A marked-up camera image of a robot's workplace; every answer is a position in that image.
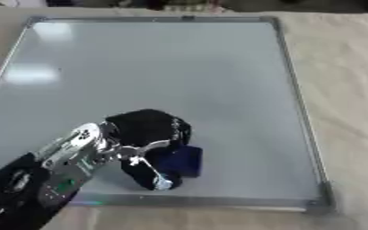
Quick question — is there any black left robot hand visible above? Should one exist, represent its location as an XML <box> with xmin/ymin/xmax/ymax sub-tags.
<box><xmin>103</xmin><ymin>109</ymin><xmax>194</xmax><ymax>191</ymax></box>

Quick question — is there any dark blue whiteboard eraser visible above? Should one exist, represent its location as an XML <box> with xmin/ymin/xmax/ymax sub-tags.
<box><xmin>157</xmin><ymin>145</ymin><xmax>205</xmax><ymax>179</ymax></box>

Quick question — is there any silver-framed whiteboard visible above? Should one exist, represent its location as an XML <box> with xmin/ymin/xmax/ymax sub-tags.
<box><xmin>0</xmin><ymin>15</ymin><xmax>335</xmax><ymax>214</ymax></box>

